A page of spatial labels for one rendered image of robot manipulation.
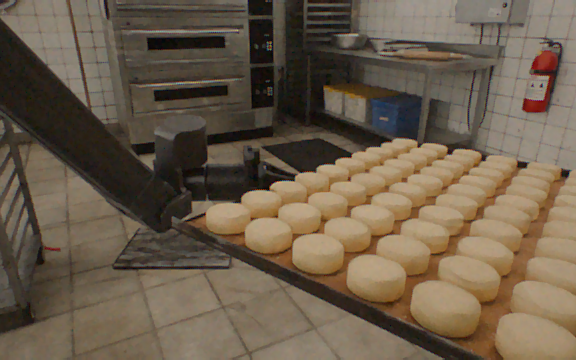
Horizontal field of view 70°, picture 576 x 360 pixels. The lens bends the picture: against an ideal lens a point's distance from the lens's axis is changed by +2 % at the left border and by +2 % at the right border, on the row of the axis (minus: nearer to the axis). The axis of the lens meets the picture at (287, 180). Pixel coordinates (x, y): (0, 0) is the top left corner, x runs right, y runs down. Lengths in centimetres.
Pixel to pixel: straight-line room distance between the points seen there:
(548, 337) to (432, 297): 8
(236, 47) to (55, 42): 182
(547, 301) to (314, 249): 19
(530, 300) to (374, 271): 12
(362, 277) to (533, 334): 12
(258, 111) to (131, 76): 126
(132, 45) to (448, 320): 368
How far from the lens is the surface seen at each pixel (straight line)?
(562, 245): 51
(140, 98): 392
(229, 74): 411
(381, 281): 36
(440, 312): 34
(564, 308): 39
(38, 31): 487
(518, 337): 34
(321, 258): 38
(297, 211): 47
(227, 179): 60
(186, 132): 56
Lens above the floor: 123
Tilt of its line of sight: 22 degrees down
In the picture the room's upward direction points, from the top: straight up
